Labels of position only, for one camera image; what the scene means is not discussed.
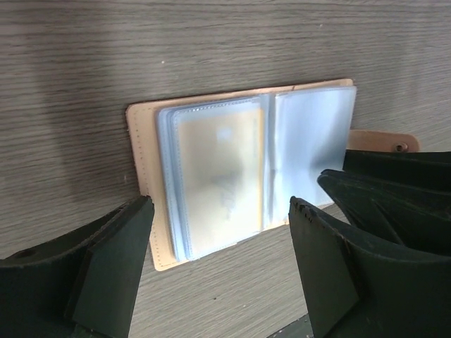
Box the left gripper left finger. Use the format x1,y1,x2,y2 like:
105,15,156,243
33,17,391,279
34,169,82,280
1,196,154,337

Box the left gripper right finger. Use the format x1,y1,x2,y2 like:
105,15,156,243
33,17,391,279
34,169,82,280
289,197,450,337

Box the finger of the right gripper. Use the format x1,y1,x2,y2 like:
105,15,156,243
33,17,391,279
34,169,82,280
317,150,450,252

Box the beige leather card holder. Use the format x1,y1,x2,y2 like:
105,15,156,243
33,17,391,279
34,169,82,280
126,79,420,271

